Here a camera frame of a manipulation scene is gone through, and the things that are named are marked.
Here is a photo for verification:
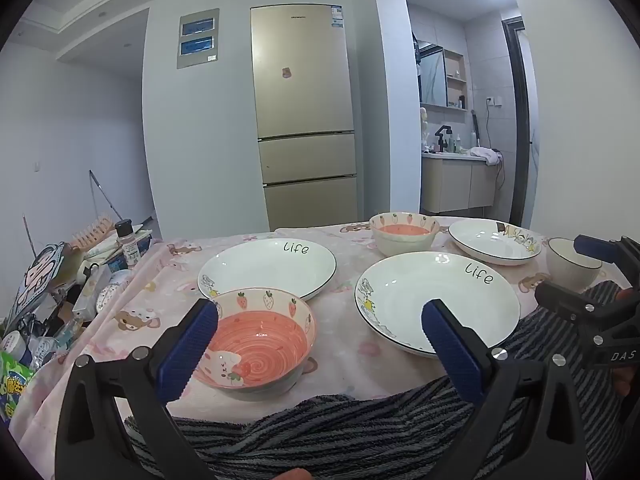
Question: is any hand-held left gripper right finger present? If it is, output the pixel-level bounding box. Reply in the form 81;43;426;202
421;298;587;480

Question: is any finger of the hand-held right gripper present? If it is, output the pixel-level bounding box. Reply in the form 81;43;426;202
573;234;640;288
534;280;621;329

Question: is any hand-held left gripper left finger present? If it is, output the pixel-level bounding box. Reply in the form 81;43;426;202
56;298;221;480

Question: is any white bowl with black rim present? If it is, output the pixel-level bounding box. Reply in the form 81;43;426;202
546;237;603;292

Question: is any white plate with rabbit print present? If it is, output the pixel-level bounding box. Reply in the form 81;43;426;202
355;251;522;358
197;238;337;302

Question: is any pink strawberry print bowl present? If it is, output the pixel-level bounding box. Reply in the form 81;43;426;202
369;212;441;257
192;287;318;402

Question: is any white plate with cat print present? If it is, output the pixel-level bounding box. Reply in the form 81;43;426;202
448;218;543;267

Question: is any person's right hand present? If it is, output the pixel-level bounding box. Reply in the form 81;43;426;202
613;365;640;401

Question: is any pink printed blanket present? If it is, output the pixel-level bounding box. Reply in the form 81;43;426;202
9;215;631;461

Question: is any blue box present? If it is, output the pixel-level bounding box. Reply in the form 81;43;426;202
107;240;152;272

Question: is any spice bottle with black cap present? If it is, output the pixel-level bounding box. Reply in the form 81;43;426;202
115;218;142;267

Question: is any light crumpled towel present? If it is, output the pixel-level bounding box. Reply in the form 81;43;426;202
467;146;503;166

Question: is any grey striped cloth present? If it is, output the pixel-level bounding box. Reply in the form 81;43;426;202
124;280;640;480

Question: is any pink comb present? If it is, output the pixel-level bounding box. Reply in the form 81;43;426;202
70;213;115;250

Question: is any beige vanity cabinet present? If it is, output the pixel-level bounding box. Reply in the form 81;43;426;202
421;152;497;214

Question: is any cartoon print card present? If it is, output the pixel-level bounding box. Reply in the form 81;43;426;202
14;242;68;323

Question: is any green snack packet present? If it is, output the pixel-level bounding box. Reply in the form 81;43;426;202
0;350;37;422

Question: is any bathroom mirror cabinet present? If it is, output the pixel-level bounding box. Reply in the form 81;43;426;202
414;40;469;110

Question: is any gold refrigerator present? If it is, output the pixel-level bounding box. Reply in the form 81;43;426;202
250;4;359;232

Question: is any black door frame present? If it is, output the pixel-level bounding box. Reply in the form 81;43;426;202
501;16;531;227

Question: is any black power cable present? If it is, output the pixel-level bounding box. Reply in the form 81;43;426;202
486;105;506;192

